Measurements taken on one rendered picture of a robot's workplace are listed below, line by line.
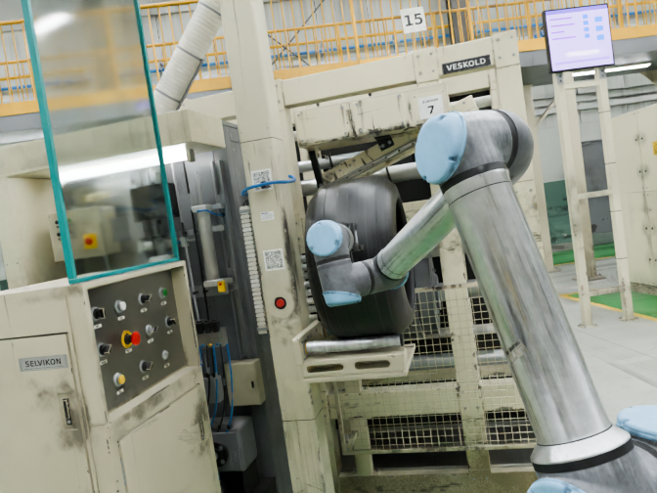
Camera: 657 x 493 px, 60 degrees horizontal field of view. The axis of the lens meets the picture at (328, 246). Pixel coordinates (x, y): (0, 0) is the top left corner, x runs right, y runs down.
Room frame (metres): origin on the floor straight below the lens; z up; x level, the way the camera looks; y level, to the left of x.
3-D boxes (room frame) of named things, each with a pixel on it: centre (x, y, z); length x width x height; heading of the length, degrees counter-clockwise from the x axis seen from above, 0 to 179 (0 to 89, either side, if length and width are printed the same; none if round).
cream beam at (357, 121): (2.33, -0.26, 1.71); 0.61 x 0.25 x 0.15; 76
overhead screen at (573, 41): (5.14, -2.48, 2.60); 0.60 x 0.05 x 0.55; 95
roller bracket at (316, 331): (2.11, 0.11, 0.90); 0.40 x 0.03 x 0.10; 166
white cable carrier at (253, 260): (2.11, 0.28, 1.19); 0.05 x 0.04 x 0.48; 166
